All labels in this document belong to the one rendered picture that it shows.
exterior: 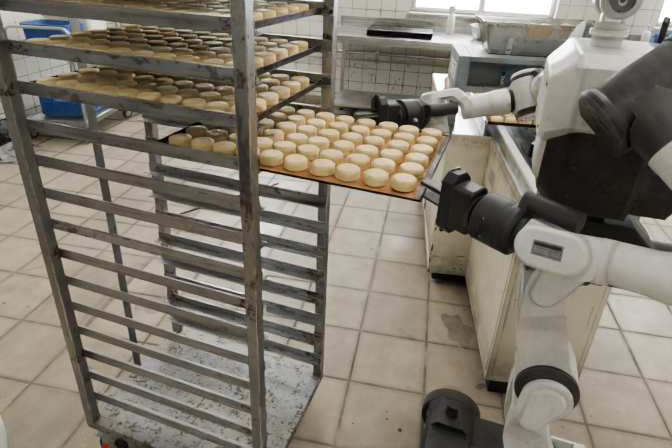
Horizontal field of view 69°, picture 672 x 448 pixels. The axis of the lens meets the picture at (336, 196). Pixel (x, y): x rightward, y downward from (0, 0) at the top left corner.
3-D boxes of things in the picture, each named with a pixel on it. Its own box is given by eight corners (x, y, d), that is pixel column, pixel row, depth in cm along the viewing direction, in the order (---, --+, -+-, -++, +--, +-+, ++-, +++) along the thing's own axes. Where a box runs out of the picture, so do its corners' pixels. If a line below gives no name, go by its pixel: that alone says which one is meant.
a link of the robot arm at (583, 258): (532, 259, 82) (619, 284, 73) (508, 261, 76) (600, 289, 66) (540, 221, 82) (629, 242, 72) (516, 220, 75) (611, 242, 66)
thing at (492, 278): (461, 288, 254) (492, 123, 215) (528, 295, 251) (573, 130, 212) (480, 396, 192) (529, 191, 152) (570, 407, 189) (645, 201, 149)
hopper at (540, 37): (470, 45, 230) (474, 13, 224) (593, 52, 225) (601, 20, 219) (478, 55, 204) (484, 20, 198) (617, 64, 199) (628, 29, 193)
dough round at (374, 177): (359, 177, 98) (360, 168, 98) (383, 176, 100) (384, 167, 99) (366, 188, 94) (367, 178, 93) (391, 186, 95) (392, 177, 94)
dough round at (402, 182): (415, 194, 93) (416, 184, 92) (389, 190, 94) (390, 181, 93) (416, 183, 97) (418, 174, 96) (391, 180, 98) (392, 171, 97)
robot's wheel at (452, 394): (432, 430, 181) (487, 430, 172) (430, 441, 177) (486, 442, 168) (416, 388, 175) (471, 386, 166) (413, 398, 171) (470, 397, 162)
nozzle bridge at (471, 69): (442, 112, 248) (452, 43, 233) (590, 123, 241) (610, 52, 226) (447, 133, 218) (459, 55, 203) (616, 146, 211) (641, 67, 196)
